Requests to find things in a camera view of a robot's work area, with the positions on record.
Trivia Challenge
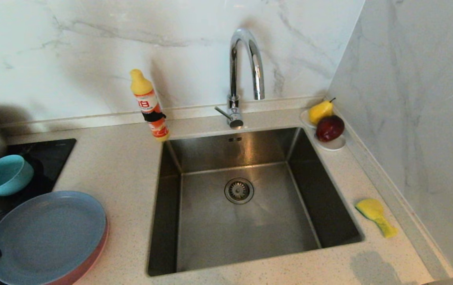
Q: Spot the blue plate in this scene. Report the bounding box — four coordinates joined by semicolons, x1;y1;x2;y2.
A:
0;191;107;285

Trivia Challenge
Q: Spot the teal bowl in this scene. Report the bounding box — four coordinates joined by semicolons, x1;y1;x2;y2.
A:
0;154;35;197

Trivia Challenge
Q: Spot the large pink plate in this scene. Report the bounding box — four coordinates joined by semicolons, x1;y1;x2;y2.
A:
54;222;109;285

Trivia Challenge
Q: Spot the yellow-capped dish soap bottle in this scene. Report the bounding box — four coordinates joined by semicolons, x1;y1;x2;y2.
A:
129;69;170;142

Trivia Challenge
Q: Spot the chrome gooseneck faucet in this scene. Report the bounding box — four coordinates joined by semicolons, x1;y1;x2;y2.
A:
215;28;265;130

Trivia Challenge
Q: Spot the yellow fish-shaped sponge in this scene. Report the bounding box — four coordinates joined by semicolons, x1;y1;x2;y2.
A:
355;198;399;239

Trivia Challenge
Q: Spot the stainless steel sink basin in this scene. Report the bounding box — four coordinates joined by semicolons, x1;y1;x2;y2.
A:
147;127;364;277

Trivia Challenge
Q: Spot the black induction cooktop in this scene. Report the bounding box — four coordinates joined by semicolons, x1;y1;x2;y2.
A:
0;139;77;285

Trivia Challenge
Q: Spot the round metal drain strainer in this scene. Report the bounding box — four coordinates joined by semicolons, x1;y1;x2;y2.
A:
225;178;255;205

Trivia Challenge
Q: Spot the yellow pear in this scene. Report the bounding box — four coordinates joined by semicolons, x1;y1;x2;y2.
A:
308;98;336;125

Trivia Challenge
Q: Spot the small white fruit dish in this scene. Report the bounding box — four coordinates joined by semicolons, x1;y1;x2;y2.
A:
300;109;346;152

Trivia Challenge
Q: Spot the dark red apple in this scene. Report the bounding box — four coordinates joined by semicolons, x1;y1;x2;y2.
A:
316;115;345;143

